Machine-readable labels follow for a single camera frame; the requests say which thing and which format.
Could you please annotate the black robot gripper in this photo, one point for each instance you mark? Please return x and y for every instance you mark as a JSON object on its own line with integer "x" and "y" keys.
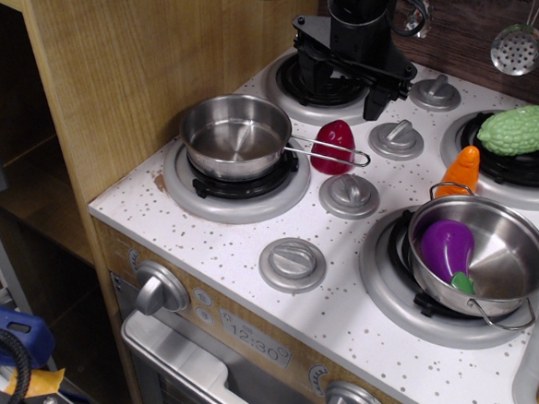
{"x": 355, "y": 38}

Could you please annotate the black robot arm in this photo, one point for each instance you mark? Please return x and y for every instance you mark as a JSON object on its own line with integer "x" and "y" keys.
{"x": 356, "y": 39}

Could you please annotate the grey stove knob upper middle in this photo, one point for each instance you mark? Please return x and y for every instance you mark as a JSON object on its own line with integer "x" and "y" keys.
{"x": 396, "y": 141}

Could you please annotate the grey stove knob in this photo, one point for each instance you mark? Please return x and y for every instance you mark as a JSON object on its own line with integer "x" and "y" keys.
{"x": 349, "y": 197}
{"x": 435, "y": 95}
{"x": 292, "y": 265}
{"x": 396, "y": 141}

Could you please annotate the grey stove knob back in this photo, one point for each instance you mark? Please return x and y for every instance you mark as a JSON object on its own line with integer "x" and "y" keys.
{"x": 435, "y": 95}

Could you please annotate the grey stove knob lower middle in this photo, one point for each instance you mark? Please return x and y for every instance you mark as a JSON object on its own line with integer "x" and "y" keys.
{"x": 349, "y": 197}

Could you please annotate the front left stove burner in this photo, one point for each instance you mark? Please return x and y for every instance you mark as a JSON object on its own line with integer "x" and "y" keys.
{"x": 235, "y": 202}

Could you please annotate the grey stove knob front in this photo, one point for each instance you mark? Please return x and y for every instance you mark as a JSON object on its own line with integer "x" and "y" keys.
{"x": 292, "y": 265}

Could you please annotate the front right stove burner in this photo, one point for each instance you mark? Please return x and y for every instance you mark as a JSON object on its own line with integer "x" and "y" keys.
{"x": 386, "y": 273}

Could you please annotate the back right stove burner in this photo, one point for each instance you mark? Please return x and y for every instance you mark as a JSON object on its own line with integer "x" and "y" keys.
{"x": 513, "y": 181}

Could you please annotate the hanging silver utensil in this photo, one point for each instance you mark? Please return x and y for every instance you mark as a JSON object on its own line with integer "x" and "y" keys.
{"x": 418, "y": 22}

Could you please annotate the orange toy carrot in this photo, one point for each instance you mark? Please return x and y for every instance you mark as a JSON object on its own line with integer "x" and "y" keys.
{"x": 461, "y": 177}

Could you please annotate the hanging silver skimmer ladle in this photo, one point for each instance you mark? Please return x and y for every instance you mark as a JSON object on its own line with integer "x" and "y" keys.
{"x": 515, "y": 50}

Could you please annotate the green toy bitter gourd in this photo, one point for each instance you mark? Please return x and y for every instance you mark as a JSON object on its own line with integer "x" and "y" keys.
{"x": 511, "y": 133}

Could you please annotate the purple toy eggplant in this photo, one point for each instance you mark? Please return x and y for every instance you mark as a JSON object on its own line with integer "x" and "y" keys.
{"x": 447, "y": 248}

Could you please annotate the wooden side cabinet shelf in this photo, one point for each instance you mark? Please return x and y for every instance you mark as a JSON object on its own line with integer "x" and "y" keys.
{"x": 88, "y": 90}

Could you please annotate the grey oven dial left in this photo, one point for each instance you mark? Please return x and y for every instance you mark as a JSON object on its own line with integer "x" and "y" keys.
{"x": 160, "y": 289}

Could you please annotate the blue clamp tool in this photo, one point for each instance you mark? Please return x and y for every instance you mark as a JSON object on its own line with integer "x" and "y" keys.
{"x": 24, "y": 335}

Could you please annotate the yellow tape piece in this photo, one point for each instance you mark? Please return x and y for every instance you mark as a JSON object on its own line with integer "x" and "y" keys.
{"x": 44, "y": 382}

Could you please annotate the steel saucepan with wire handle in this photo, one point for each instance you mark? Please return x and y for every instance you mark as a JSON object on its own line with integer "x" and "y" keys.
{"x": 240, "y": 137}

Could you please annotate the steel two-handled pot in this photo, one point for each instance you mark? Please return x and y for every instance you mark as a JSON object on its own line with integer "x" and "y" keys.
{"x": 505, "y": 262}

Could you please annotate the silver oven door handle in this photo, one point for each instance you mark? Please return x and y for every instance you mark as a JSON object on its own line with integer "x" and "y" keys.
{"x": 170, "y": 353}

